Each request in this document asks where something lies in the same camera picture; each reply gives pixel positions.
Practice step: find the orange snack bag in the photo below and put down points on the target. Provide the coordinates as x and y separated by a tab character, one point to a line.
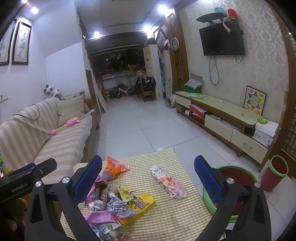
113	168

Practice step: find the wooden chair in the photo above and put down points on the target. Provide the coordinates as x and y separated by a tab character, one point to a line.
148	93

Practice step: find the framed picture right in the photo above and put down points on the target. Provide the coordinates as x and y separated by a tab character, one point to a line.
21	44

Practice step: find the framed picture left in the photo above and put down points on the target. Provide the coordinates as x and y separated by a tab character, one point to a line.
6	44

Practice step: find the pink white snack wrapper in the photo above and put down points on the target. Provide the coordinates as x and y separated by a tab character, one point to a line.
168	183

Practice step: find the red flat box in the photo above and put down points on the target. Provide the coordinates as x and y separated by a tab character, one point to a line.
198	111

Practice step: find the white shoe box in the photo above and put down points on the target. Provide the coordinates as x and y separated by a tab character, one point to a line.
264	133

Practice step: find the framed picture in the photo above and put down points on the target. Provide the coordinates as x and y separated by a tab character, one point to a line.
6	44
21	44

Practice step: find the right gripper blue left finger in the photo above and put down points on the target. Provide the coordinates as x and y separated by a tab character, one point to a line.
42	221

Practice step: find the chinese checkers board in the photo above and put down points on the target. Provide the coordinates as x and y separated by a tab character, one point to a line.
254	100

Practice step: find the green open box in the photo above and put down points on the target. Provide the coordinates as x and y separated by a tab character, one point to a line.
193	86

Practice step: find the long TV cabinet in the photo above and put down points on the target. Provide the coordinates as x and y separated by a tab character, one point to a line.
232	124

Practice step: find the yellow snack box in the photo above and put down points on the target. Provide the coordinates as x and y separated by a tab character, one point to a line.
141	206

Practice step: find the yellow wrapper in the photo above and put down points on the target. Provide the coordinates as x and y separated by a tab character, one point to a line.
127	194

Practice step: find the purple snack bag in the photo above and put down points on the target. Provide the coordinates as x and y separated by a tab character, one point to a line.
96	201

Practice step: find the red green trash bin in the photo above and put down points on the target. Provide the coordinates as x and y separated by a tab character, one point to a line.
276	171

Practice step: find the round wall clock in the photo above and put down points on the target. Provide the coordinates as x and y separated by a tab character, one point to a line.
175	44

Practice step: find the beige sofa cushion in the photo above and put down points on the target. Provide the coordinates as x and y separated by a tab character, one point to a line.
70	108

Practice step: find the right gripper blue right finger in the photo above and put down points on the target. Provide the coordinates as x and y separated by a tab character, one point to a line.
253	222

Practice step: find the pink toy wand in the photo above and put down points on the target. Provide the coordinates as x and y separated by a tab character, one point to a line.
68	124

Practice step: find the striped beige sofa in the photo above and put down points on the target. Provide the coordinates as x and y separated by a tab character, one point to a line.
26	138

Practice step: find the panda plush toy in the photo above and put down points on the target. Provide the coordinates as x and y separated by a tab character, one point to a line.
50	92

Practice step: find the white balance bike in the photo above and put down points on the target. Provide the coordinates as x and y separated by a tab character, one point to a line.
120	91

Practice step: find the green checkered tablecloth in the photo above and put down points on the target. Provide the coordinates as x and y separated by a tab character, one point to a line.
170	219

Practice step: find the white standing air conditioner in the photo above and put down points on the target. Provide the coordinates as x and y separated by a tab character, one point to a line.
152	66

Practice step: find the wall mounted black TV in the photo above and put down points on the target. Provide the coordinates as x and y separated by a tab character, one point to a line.
217	41

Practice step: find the grey paper wrapper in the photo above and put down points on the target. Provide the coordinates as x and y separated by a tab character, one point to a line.
119	208

